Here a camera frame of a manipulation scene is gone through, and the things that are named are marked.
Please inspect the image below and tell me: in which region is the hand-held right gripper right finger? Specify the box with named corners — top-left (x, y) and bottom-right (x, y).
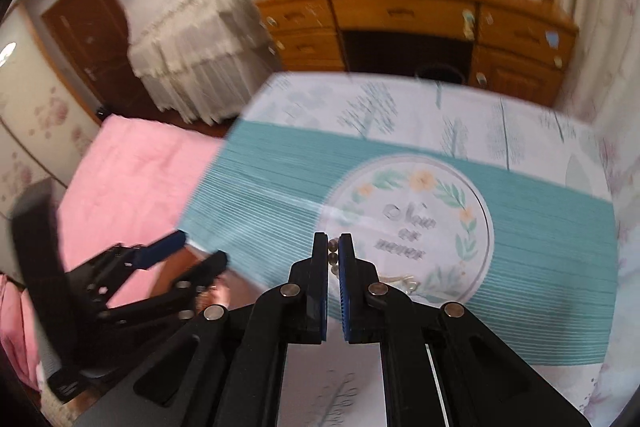
top-left (338, 233), bottom-right (591, 427)

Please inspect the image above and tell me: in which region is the brown wooden door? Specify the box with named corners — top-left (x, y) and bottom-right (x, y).
top-left (40, 0), bottom-right (151, 118)

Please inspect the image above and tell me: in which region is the pink cloth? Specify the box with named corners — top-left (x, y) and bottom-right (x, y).
top-left (0, 274), bottom-right (41, 393)

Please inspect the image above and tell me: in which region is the pink blanket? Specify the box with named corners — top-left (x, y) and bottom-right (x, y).
top-left (57, 114), bottom-right (236, 308)

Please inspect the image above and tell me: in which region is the floral wardrobe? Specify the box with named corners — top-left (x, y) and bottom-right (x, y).
top-left (0, 7), bottom-right (101, 218)

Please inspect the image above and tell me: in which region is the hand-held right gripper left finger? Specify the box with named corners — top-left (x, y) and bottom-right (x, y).
top-left (132, 232), bottom-right (329, 427)

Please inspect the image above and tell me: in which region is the teal printed tablecloth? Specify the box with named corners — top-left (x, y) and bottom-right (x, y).
top-left (177, 72), bottom-right (623, 427)

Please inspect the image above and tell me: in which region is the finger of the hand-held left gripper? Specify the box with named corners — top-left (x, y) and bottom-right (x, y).
top-left (70, 231), bottom-right (190, 303)
top-left (97, 251), bottom-right (229, 333)

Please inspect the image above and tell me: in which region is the white lace furniture cover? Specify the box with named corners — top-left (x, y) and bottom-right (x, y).
top-left (127, 0), bottom-right (281, 125)

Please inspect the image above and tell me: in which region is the wooden desk with drawers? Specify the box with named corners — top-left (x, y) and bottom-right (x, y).
top-left (255, 0), bottom-right (578, 108)

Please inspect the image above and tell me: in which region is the pink plastic tray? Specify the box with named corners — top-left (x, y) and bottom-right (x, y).
top-left (195, 283), bottom-right (232, 311)

